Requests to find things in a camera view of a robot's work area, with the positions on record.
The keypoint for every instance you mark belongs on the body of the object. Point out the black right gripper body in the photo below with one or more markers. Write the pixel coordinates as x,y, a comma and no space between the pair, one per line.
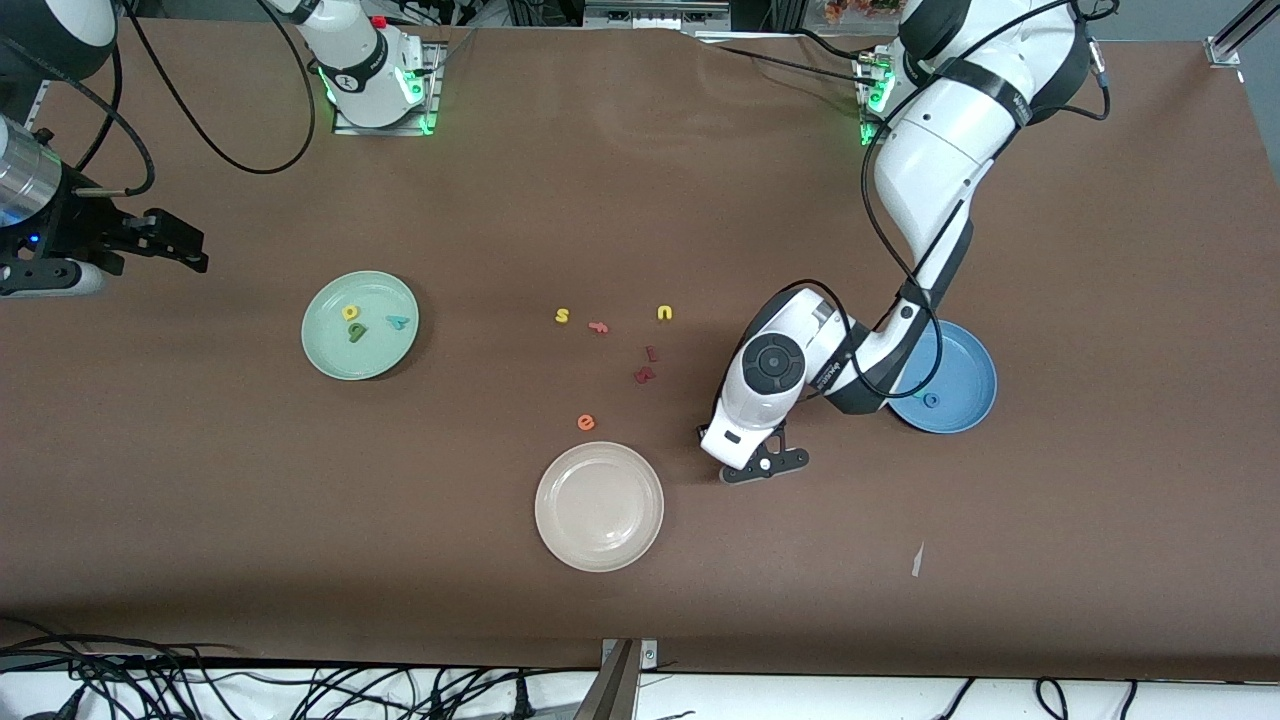
72,226

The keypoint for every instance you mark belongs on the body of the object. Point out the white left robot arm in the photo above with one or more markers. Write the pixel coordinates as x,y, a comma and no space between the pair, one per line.
930,150

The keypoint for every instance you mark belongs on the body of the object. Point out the white paper scrap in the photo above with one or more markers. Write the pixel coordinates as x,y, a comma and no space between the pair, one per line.
917,560

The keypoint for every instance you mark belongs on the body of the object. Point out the beige plate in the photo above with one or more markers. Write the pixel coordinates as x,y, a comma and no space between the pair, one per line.
599,506

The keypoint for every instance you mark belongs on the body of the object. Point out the blue plate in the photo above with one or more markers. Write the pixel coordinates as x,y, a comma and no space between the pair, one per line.
965,380

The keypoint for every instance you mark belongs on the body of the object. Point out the green plate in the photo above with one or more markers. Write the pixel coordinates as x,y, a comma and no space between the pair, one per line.
375,355

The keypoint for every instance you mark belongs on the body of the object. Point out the brown table cover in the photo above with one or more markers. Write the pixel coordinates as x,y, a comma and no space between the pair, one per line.
640,200

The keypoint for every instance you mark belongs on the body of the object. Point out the grey angled bar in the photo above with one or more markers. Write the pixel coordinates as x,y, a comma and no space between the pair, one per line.
612,690

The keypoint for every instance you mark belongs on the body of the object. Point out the orange flower decoration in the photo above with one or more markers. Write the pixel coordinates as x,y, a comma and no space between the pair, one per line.
860,8

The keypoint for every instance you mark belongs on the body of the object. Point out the aluminium profile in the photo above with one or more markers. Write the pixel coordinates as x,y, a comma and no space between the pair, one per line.
1225,48

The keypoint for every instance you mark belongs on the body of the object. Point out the small grey metal bracket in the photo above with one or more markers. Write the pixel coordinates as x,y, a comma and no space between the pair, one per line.
648,655

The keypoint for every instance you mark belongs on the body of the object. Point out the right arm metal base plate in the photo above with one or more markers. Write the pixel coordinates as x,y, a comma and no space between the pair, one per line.
432,85

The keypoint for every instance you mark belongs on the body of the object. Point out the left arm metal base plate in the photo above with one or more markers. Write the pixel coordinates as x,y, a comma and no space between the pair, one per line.
866,138

